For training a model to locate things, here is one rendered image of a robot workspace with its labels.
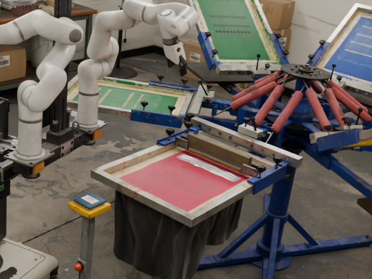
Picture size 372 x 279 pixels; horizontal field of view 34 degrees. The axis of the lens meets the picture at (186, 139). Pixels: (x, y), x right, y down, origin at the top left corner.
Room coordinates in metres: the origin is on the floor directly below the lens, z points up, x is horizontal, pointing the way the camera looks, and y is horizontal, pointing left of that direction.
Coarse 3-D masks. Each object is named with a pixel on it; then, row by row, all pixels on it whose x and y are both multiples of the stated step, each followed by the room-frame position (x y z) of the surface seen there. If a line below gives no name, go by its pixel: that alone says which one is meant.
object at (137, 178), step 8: (184, 152) 2.94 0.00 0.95; (160, 160) 2.80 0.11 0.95; (168, 160) 2.82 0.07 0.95; (176, 160) 2.83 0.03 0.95; (200, 160) 2.87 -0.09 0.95; (208, 160) 2.88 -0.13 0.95; (144, 168) 2.69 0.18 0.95; (152, 168) 2.70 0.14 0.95; (184, 168) 2.74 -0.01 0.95; (192, 168) 2.76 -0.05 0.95; (200, 168) 2.77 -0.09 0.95; (128, 176) 2.58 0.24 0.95; (136, 176) 2.59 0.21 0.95; (144, 176) 2.60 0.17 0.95; (136, 184) 2.51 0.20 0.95; (144, 184) 2.52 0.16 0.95; (152, 184) 2.53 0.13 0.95; (160, 184) 2.54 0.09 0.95; (152, 192) 2.45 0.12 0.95
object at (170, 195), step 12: (228, 168) 2.81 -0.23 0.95; (216, 180) 2.66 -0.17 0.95; (228, 180) 2.67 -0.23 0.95; (240, 180) 2.69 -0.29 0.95; (156, 192) 2.46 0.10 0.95; (168, 192) 2.47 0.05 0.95; (180, 192) 2.49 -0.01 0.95; (216, 192) 2.53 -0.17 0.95; (180, 204) 2.37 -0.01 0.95; (192, 204) 2.39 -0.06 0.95
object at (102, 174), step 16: (160, 144) 2.92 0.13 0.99; (224, 144) 3.03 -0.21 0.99; (128, 160) 2.68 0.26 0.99; (256, 160) 2.89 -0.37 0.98; (96, 176) 2.50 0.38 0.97; (112, 176) 2.49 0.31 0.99; (128, 192) 2.39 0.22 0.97; (144, 192) 2.38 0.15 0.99; (240, 192) 2.50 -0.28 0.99; (160, 208) 2.29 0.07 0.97; (176, 208) 2.27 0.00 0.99; (208, 208) 2.31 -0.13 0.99; (192, 224) 2.20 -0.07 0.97
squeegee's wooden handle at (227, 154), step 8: (192, 136) 2.93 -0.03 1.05; (200, 136) 2.93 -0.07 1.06; (192, 144) 2.93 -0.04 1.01; (200, 144) 2.90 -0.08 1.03; (208, 144) 2.87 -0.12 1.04; (216, 144) 2.85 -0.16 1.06; (208, 152) 2.87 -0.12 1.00; (216, 152) 2.84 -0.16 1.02; (224, 152) 2.81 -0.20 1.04; (232, 152) 2.79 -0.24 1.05; (240, 152) 2.79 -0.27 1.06; (224, 160) 2.81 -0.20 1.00; (232, 160) 2.78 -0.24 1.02; (240, 160) 2.76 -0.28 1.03; (248, 160) 2.73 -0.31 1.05
